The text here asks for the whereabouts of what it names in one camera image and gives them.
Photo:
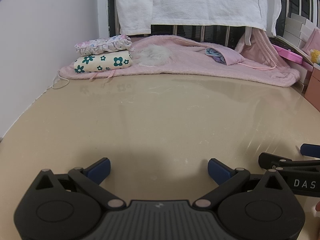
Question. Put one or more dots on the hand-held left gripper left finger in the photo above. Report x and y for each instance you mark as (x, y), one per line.
(98, 170)

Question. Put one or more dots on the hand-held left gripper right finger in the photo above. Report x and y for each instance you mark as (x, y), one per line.
(220, 171)

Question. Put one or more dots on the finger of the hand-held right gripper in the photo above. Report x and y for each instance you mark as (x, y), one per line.
(270, 160)
(310, 150)

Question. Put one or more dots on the blue pink purple-trimmed cloth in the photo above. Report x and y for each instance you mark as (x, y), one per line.
(215, 53)

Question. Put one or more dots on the person's right hand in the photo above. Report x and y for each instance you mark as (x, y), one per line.
(318, 208)

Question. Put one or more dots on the brown cabinet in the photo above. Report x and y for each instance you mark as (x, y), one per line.
(313, 87)

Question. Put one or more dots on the yellow plush toy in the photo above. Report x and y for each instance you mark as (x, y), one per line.
(315, 55)

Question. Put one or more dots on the flat pink case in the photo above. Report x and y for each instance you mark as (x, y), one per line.
(290, 54)

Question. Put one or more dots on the cream floral folded cloth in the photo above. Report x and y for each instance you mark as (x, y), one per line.
(105, 62)

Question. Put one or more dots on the pink box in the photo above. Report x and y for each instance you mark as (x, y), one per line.
(313, 41)

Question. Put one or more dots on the pink fleece blanket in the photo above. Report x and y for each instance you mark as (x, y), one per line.
(175, 63)

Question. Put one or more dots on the stack of white boxes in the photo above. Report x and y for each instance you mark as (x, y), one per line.
(295, 27)

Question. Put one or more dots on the pink ruffled folded cloth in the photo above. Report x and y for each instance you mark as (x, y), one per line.
(100, 45)

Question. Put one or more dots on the grey fluffy pompom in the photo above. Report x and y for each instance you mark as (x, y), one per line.
(155, 53)

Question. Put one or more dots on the white hanging towel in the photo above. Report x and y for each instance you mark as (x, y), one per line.
(200, 2)

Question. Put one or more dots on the black metal bed frame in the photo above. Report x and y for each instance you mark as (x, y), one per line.
(111, 10)

